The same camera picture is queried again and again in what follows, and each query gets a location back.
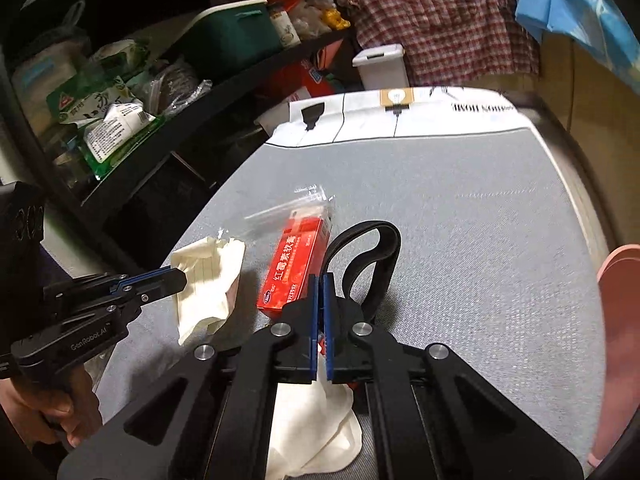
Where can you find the green white food packet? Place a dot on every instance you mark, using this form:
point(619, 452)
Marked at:
point(85, 100)
point(117, 135)

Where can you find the grey table mat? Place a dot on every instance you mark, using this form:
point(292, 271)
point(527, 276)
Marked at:
point(475, 210)

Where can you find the person's left hand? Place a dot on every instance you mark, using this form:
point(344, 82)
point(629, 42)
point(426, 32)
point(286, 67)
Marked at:
point(75, 420)

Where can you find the clear plastic wrapper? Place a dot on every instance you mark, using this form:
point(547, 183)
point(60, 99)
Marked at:
point(280, 212)

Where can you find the cream cloth bag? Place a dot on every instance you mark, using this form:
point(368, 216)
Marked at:
point(205, 280)

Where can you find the white printed table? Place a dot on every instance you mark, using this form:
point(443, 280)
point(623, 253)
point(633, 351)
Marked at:
point(360, 115)

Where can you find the red and white carton box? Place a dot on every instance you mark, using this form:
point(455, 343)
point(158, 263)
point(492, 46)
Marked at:
point(290, 265)

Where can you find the red plaid shirt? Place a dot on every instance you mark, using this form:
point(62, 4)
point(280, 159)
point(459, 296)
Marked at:
point(440, 20)

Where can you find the white cloth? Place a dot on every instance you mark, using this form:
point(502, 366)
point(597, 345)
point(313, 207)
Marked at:
point(310, 430)

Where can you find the clear plastic bag bundle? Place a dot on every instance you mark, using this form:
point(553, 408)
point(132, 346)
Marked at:
point(175, 85)

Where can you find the green storage box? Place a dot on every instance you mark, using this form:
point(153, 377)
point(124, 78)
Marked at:
point(235, 40)

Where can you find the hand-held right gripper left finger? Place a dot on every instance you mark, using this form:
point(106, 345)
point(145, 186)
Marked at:
point(313, 335)

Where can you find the orange printed carton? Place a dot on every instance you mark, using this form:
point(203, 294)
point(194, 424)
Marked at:
point(317, 80)

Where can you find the yellow figurine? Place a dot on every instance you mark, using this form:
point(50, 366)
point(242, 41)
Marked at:
point(334, 19)

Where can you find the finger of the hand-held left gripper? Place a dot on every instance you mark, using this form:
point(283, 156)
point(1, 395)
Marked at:
point(120, 307)
point(145, 280)

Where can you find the white labelled jar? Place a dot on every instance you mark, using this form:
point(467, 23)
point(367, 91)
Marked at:
point(284, 25)

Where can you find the black metal shelf rack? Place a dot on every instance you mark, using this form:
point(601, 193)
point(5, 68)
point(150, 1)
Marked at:
point(225, 110)

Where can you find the blue patterned cloth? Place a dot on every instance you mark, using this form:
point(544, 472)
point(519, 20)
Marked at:
point(575, 5)

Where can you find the pink plastic bucket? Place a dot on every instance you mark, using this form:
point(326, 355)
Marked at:
point(620, 310)

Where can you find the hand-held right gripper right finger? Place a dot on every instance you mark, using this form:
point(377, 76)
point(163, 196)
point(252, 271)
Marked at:
point(328, 335)

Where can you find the white lidded bin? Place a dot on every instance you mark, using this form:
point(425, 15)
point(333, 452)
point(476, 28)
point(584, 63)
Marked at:
point(380, 67)

